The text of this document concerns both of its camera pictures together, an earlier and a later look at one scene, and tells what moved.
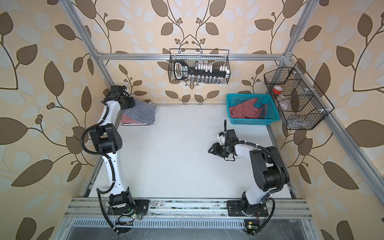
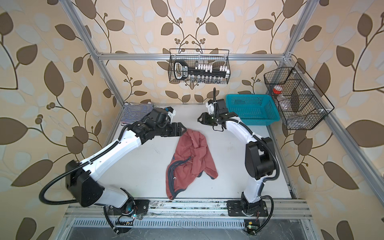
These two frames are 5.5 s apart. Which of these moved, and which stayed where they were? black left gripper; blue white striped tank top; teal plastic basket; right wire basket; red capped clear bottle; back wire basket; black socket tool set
Moved: black left gripper; blue white striped tank top
Stayed: back wire basket; black socket tool set; red capped clear bottle; right wire basket; teal plastic basket
